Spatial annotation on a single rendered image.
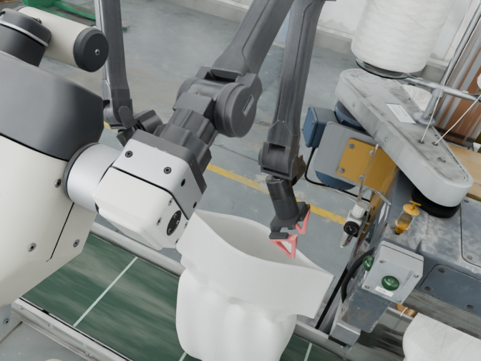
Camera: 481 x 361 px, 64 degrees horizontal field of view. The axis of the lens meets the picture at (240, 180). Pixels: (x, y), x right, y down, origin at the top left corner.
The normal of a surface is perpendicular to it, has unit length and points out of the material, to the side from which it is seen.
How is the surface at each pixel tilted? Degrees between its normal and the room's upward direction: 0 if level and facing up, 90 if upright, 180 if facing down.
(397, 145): 90
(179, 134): 32
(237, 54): 36
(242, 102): 78
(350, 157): 90
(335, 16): 90
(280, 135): 72
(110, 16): 62
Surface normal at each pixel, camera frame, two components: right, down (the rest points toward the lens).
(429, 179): -0.96, 0.04
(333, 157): -0.41, 0.52
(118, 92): 0.68, 0.10
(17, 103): -0.22, -0.10
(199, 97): -0.29, -0.48
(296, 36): -0.50, 0.18
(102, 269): 0.15, -0.77
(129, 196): -0.07, -0.40
